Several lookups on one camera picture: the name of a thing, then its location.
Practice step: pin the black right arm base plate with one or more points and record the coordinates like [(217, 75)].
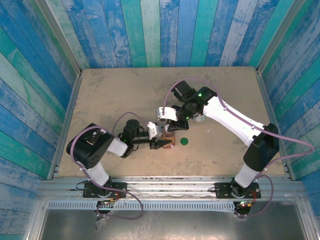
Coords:
[(223, 191)]

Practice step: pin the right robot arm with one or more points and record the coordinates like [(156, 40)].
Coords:
[(230, 117)]

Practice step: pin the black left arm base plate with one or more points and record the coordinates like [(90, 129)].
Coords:
[(117, 191)]

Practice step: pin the amber tea bottle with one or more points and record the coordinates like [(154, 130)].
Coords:
[(168, 137)]

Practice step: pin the aluminium table side rail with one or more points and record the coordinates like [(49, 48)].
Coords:
[(267, 100), (67, 125)]

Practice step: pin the green bottle cap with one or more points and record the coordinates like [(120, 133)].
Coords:
[(184, 141)]

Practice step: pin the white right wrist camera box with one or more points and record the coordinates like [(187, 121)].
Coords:
[(167, 113)]

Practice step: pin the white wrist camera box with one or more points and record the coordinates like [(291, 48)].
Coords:
[(155, 130), (167, 113)]

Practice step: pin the grey metal sheet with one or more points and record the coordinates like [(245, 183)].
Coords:
[(187, 225)]

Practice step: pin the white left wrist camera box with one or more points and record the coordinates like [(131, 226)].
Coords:
[(155, 130)]

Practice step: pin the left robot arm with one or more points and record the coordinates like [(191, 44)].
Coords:
[(87, 150)]

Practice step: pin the aluminium mounting rail frame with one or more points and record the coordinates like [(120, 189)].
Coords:
[(170, 187)]

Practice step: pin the aluminium corner post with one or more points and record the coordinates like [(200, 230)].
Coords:
[(279, 37), (60, 37)]

